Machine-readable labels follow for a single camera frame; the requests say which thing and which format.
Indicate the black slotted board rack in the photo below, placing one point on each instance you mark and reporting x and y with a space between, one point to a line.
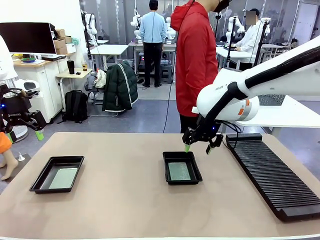
272 175

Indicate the grey mesh basket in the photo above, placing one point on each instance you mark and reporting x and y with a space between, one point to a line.
272 100

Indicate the dark green jacket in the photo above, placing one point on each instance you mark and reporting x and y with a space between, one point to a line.
120 87

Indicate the small wooden side table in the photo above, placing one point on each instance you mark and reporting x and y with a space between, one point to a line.
73 75

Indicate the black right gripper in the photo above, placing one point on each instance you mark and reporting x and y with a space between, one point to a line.
203 133

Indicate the black tumbler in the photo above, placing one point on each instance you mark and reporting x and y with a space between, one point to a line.
71 67

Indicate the white cabinet desk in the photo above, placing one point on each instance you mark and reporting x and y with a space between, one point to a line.
47 82

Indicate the black computer monitor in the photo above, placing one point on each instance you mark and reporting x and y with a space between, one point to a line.
27 37

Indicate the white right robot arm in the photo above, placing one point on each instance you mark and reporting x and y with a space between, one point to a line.
225 102

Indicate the black backpack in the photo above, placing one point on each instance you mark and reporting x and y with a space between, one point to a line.
76 106

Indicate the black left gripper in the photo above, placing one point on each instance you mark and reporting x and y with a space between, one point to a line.
15 110

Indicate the green bowl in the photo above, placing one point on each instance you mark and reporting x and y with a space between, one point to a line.
28 60

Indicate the white side table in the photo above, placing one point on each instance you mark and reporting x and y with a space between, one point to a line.
287 115

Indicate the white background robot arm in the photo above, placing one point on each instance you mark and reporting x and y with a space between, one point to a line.
91 23
136 25
237 23

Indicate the mannequin leg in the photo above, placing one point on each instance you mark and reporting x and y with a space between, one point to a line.
10 167

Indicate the black tripod stand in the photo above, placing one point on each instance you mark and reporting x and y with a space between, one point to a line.
262 40
231 42

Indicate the orange cloth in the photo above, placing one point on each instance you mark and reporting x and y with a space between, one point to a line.
4 143

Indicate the white air purifier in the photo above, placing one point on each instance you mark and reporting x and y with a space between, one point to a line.
21 132

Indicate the white cloth bag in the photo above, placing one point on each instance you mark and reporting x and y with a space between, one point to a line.
100 78

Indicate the white background table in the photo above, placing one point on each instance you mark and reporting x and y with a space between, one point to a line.
110 48

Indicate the brown cardboard box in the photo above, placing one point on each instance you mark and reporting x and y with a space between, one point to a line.
61 50
60 33
59 43

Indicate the small amber bottle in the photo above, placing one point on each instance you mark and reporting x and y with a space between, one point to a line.
84 67

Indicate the white storage box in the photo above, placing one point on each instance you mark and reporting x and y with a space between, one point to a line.
71 48

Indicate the person in red jacket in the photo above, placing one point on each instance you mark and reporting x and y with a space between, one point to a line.
195 62

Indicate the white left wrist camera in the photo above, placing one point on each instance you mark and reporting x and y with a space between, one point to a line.
27 86

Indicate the person in light blue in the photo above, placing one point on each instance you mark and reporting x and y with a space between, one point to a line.
153 32

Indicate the person in white top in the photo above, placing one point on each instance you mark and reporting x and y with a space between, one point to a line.
250 37

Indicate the black ESD tray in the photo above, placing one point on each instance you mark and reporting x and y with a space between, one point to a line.
42 180
172 156

